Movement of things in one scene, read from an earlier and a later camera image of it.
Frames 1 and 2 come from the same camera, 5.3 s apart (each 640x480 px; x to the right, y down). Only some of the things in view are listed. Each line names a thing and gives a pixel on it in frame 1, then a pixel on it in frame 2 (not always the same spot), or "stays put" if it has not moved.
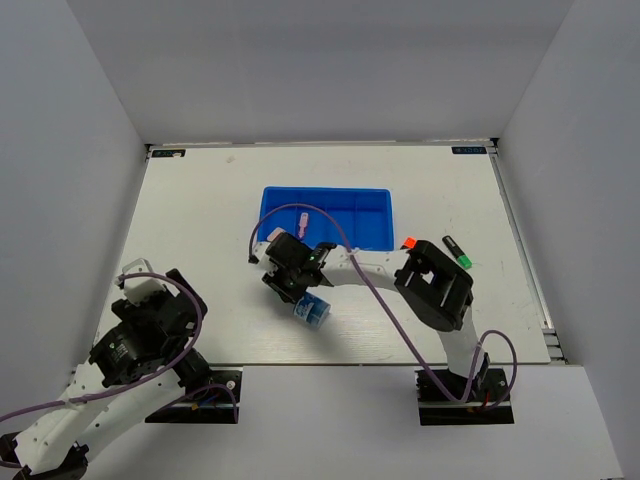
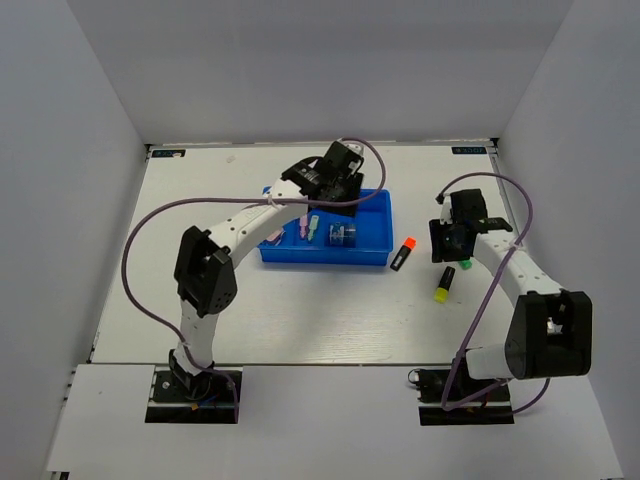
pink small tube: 304,216 stays put
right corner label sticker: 459,150 stays put
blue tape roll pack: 312,309 to 342,234
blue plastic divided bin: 366,215 stays put
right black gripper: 273,280 to 440,252
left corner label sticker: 168,153 stays put
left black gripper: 137,311 to 355,185
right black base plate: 483,406 stays put
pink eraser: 275,233 stays put
